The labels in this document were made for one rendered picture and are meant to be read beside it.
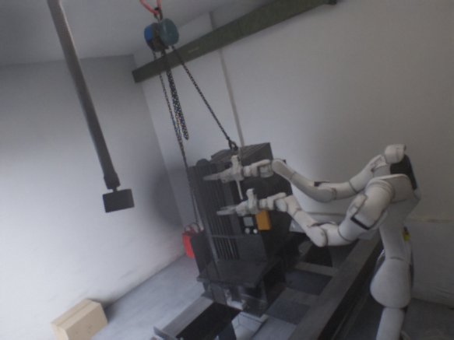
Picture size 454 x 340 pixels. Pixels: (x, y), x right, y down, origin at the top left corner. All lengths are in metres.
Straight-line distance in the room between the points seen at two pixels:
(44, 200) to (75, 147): 0.67
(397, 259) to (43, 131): 3.39
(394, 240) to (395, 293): 0.22
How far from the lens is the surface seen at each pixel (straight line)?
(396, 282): 1.50
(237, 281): 2.07
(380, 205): 1.19
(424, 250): 3.02
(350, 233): 1.28
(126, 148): 4.16
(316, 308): 2.14
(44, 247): 3.83
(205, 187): 2.14
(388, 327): 1.71
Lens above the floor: 1.98
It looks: 11 degrees down
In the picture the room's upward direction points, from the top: 15 degrees counter-clockwise
